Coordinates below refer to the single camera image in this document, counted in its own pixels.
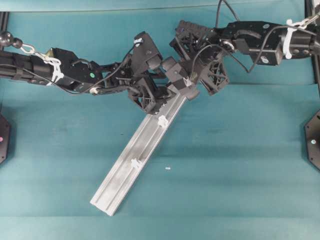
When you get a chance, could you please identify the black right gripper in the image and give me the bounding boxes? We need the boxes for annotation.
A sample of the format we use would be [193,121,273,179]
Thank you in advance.
[166,27,229,101]

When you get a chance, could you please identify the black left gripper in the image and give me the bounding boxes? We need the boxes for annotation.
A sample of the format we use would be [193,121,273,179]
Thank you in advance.
[127,74,176,115]

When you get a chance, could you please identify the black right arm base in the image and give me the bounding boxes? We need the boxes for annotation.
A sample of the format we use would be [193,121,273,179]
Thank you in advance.
[304,110,320,170]

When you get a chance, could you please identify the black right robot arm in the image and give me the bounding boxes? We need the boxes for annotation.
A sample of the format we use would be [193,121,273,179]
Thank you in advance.
[169,15,320,95]

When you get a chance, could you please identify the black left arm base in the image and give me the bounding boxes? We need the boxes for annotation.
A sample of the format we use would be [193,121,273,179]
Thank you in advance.
[0,113,12,164]

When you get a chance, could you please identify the black USB hub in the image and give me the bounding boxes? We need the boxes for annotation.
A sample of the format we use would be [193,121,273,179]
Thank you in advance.
[175,20,212,39]

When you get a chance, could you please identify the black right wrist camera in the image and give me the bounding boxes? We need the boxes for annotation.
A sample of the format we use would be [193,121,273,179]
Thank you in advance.
[161,56,192,87]

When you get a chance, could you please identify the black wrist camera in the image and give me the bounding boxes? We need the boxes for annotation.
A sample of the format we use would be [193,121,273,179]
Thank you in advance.
[131,31,163,76]
[161,56,192,87]

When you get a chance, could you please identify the white cable-tie ring middle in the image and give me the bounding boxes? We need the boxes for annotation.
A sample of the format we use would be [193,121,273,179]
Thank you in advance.
[157,114,168,128]

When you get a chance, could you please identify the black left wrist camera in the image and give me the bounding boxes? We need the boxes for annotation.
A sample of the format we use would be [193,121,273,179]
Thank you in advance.
[131,31,163,76]

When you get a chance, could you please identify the aluminium rail profile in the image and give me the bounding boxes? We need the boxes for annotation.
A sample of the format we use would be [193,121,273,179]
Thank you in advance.
[90,93,187,216]

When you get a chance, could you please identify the black right frame post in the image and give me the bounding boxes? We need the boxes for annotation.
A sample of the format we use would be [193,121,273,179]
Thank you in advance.
[304,0,320,86]

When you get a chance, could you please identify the black frame post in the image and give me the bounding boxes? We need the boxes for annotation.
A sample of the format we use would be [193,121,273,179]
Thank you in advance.
[304,0,320,86]
[0,11,12,43]

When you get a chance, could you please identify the black left frame post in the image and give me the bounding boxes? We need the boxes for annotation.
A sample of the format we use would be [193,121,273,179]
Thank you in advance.
[0,11,12,43]

